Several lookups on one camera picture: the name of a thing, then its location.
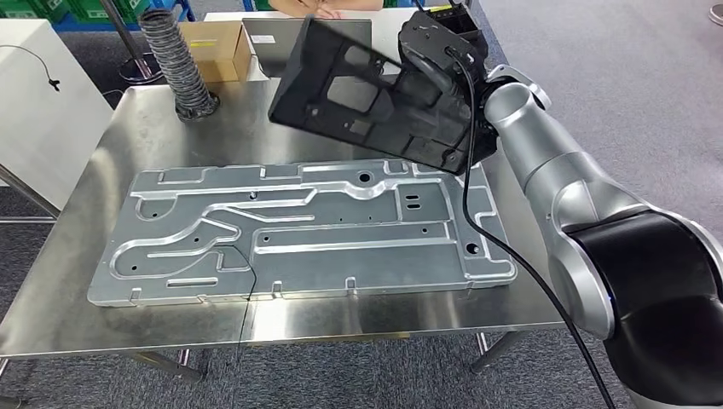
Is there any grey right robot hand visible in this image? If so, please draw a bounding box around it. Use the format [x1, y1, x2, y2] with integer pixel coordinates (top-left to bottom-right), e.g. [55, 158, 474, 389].
[396, 11, 491, 109]

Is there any black plastic car part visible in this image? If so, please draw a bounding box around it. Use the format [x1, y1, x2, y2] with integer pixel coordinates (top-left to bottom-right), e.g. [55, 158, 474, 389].
[267, 14, 501, 177]

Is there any stainless steel workbench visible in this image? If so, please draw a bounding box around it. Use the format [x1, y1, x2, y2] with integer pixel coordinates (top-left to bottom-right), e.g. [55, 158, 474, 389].
[0, 76, 569, 409]

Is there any black plastic box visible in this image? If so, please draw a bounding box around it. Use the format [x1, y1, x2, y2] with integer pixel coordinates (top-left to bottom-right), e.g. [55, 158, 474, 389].
[423, 0, 483, 42]

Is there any person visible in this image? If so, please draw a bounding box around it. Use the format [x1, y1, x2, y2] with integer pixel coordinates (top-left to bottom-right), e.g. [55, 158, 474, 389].
[268, 0, 385, 19]

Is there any dark grey flat panel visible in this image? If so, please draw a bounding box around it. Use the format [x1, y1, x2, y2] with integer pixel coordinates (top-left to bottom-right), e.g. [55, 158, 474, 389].
[241, 16, 374, 78]

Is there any cardboard box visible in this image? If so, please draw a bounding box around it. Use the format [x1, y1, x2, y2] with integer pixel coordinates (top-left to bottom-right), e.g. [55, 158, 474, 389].
[177, 20, 253, 84]

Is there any large stamped metal plate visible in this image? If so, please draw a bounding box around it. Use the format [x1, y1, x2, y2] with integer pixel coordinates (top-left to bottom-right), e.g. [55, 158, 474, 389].
[86, 158, 519, 309]

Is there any green plastic crate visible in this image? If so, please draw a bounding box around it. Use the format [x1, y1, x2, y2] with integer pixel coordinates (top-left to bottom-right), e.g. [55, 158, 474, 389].
[0, 0, 74, 20]
[67, 0, 154, 24]

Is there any white cabinet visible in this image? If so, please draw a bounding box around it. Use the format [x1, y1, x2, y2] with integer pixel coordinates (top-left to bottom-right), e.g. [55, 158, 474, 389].
[0, 18, 115, 213]

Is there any stainless steel table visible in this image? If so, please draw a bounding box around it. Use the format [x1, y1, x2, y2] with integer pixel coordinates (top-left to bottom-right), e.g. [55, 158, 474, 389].
[0, 162, 61, 226]

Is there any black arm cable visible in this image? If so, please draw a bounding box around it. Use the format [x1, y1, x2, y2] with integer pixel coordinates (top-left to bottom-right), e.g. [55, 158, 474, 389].
[444, 48, 618, 409]

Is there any grey corrugated hose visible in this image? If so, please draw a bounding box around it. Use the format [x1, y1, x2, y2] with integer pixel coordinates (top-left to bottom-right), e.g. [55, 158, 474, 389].
[138, 8, 222, 124]

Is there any thin black wire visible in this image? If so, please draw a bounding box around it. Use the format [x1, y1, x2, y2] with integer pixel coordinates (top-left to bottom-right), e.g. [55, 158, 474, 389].
[217, 242, 259, 302]

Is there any black stanchion post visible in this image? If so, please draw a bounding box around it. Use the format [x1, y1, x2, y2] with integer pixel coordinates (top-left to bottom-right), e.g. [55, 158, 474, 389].
[98, 0, 166, 86]

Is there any black cable with plug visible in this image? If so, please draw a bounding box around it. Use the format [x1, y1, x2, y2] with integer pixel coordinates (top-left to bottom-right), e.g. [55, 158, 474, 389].
[0, 43, 61, 93]

